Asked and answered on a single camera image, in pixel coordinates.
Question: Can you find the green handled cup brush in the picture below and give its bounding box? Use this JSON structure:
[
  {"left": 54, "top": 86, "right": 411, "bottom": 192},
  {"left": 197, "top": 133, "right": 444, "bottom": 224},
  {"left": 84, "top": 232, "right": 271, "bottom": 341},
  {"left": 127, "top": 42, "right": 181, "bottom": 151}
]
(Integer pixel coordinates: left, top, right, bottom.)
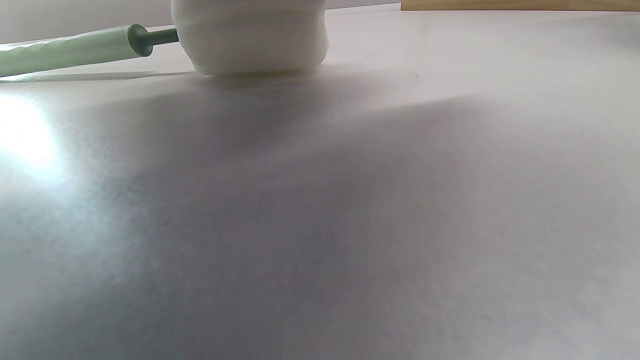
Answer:
[{"left": 0, "top": 0, "right": 329, "bottom": 78}]

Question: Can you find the wooden hanging rack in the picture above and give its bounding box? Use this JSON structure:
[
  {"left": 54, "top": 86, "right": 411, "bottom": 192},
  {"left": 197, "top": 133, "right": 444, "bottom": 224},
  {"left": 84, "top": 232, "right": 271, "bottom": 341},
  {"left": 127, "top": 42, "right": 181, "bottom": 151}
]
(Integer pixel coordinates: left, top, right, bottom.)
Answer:
[{"left": 400, "top": 0, "right": 640, "bottom": 12}]

